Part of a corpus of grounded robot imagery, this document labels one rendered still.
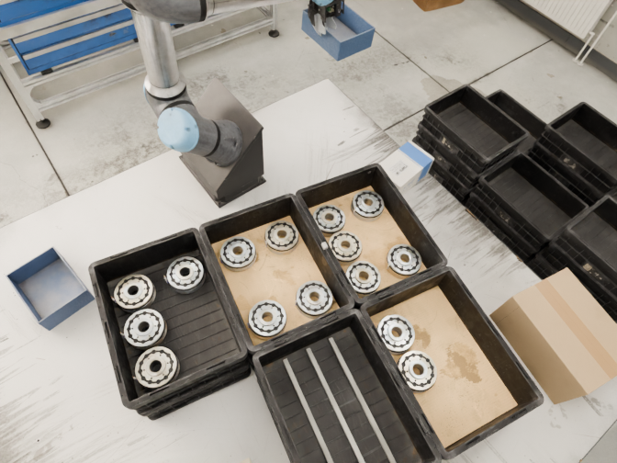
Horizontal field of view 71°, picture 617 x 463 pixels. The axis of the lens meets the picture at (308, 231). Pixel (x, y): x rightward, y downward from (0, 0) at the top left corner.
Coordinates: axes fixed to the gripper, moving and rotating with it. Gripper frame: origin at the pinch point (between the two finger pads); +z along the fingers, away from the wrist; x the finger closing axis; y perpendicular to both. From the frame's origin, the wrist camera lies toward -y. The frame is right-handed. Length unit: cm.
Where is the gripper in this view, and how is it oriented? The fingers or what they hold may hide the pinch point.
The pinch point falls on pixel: (320, 30)
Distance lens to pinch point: 154.6
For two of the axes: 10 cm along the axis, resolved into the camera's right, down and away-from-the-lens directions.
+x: 8.2, -5.2, 2.4
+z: 0.3, 4.5, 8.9
